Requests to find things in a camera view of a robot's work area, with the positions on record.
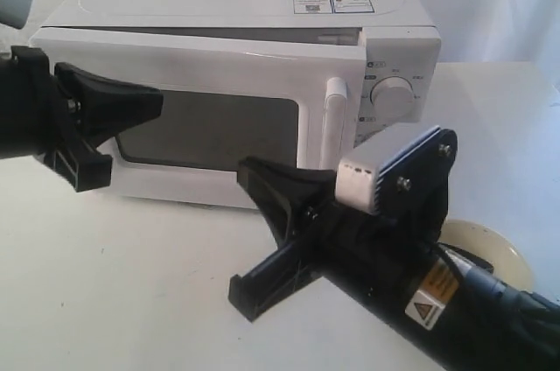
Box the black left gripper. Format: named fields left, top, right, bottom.
left=8, top=45, right=164, bottom=193

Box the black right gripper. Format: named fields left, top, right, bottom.
left=227, top=157, right=448, bottom=322

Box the cream paper bowl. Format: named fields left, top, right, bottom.
left=439, top=220, right=535, bottom=292

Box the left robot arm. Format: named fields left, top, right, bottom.
left=1, top=45, right=164, bottom=193

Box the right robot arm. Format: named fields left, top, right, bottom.
left=228, top=157, right=559, bottom=370

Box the white Midea microwave body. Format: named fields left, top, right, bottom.
left=43, top=0, right=441, bottom=214

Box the white upper power knob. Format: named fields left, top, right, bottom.
left=370, top=76, right=415, bottom=120

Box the warning label sticker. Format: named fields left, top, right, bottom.
left=292, top=0, right=375, bottom=14

